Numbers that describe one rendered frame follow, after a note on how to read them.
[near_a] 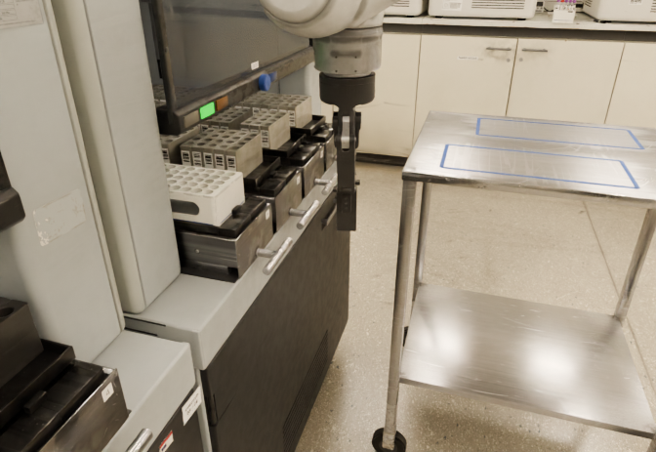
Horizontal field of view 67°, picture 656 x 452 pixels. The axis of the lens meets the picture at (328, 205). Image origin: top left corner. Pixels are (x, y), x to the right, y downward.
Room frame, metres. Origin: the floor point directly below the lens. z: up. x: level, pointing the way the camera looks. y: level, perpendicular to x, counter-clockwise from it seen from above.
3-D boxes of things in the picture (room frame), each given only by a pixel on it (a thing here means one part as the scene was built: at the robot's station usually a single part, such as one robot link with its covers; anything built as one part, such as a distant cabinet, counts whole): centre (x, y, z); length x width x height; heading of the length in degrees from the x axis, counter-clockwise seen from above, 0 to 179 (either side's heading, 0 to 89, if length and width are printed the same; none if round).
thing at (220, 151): (0.87, 0.18, 0.85); 0.12 x 0.02 x 0.06; 163
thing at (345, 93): (0.67, -0.03, 1.00); 0.08 x 0.07 x 0.09; 176
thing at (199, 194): (0.75, 0.29, 0.83); 0.30 x 0.10 x 0.06; 73
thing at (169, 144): (0.90, 0.28, 0.85); 0.12 x 0.02 x 0.06; 164
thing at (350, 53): (0.67, -0.03, 1.07); 0.09 x 0.09 x 0.06
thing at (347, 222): (0.66, -0.03, 0.84); 0.03 x 0.01 x 0.07; 86
